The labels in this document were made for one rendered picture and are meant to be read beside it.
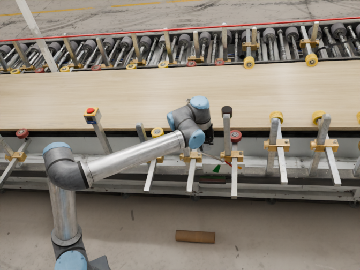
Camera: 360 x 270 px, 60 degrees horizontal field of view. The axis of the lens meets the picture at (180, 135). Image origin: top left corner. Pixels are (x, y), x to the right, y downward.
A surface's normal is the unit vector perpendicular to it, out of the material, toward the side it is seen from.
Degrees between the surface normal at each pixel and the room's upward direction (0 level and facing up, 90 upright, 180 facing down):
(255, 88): 0
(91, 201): 0
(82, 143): 90
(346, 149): 90
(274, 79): 0
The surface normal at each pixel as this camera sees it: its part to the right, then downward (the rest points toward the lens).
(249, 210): -0.14, -0.70
